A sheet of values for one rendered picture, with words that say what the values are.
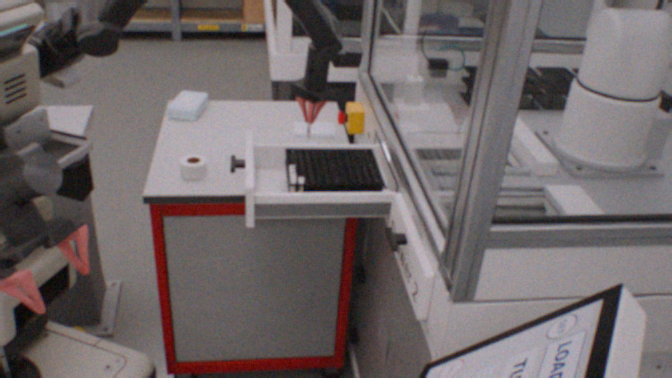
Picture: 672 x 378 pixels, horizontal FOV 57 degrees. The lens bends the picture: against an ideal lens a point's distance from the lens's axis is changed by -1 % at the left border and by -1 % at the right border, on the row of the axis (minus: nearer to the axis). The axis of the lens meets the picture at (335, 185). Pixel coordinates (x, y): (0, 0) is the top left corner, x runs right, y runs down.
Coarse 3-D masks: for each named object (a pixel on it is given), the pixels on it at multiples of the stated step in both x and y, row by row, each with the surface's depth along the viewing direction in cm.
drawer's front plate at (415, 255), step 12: (396, 204) 132; (396, 216) 133; (408, 216) 127; (396, 228) 133; (408, 228) 124; (408, 240) 123; (396, 252) 133; (408, 252) 123; (420, 252) 117; (408, 264) 123; (420, 264) 114; (408, 276) 123; (420, 276) 114; (432, 276) 111; (408, 288) 123; (420, 288) 114; (420, 300) 114; (420, 312) 115
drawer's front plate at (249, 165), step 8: (248, 136) 154; (248, 144) 150; (248, 152) 147; (248, 160) 143; (248, 168) 140; (248, 176) 137; (248, 184) 134; (248, 192) 134; (248, 200) 135; (248, 208) 136; (248, 216) 137; (248, 224) 138
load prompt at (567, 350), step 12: (576, 336) 65; (552, 348) 67; (564, 348) 65; (576, 348) 63; (552, 360) 65; (564, 360) 63; (576, 360) 61; (540, 372) 64; (552, 372) 63; (564, 372) 61; (576, 372) 60
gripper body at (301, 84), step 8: (312, 72) 146; (320, 72) 145; (328, 72) 147; (304, 80) 148; (312, 80) 146; (320, 80) 146; (304, 88) 148; (312, 88) 147; (320, 88) 148; (328, 88) 151; (312, 96) 148; (320, 96) 146; (328, 96) 147
